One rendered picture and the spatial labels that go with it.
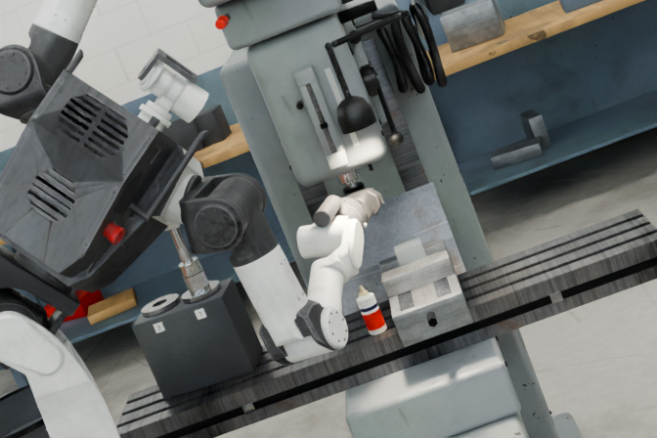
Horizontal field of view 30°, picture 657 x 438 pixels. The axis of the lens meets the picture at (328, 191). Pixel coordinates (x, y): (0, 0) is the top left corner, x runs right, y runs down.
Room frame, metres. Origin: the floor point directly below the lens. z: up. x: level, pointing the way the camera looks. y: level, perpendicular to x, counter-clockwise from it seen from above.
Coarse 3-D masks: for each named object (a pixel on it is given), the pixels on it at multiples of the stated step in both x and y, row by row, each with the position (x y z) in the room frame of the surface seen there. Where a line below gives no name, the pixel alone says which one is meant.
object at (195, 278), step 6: (198, 264) 2.57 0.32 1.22; (180, 270) 2.57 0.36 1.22; (186, 270) 2.56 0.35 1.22; (192, 270) 2.55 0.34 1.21; (198, 270) 2.56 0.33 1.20; (186, 276) 2.56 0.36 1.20; (192, 276) 2.55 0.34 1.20; (198, 276) 2.56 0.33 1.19; (204, 276) 2.57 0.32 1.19; (186, 282) 2.56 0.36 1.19; (192, 282) 2.56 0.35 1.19; (198, 282) 2.56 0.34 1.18; (204, 282) 2.56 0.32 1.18; (192, 288) 2.56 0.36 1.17; (198, 288) 2.55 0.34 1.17; (204, 288) 2.56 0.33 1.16
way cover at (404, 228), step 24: (408, 192) 2.87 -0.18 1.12; (432, 192) 2.85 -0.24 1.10; (384, 216) 2.86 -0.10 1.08; (408, 216) 2.84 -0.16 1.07; (432, 216) 2.83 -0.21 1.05; (384, 240) 2.83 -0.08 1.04; (408, 240) 2.82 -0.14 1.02; (432, 240) 2.80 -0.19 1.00; (456, 264) 2.75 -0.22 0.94; (384, 288) 2.77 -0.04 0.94
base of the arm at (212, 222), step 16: (208, 176) 2.12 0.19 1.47; (224, 176) 2.10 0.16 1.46; (240, 176) 2.09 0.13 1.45; (192, 192) 2.04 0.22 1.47; (208, 192) 2.07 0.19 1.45; (192, 208) 1.99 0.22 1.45; (208, 208) 1.97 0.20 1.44; (224, 208) 1.96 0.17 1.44; (192, 224) 1.99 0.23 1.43; (208, 224) 1.97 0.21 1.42; (224, 224) 1.97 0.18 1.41; (240, 224) 1.96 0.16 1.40; (192, 240) 2.00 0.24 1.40; (208, 240) 1.98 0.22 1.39; (224, 240) 1.97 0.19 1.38; (240, 240) 1.97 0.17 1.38
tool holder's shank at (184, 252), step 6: (174, 234) 2.57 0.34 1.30; (180, 234) 2.57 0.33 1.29; (174, 240) 2.57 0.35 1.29; (180, 240) 2.57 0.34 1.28; (180, 246) 2.57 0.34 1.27; (186, 246) 2.57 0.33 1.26; (180, 252) 2.57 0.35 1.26; (186, 252) 2.56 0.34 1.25; (180, 258) 2.57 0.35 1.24; (186, 258) 2.56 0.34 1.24; (192, 258) 2.57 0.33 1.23
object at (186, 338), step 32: (224, 288) 2.56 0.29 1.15; (160, 320) 2.54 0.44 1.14; (192, 320) 2.52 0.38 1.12; (224, 320) 2.51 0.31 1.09; (160, 352) 2.54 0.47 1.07; (192, 352) 2.53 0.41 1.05; (224, 352) 2.52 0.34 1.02; (256, 352) 2.57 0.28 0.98; (160, 384) 2.55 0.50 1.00; (192, 384) 2.54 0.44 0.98
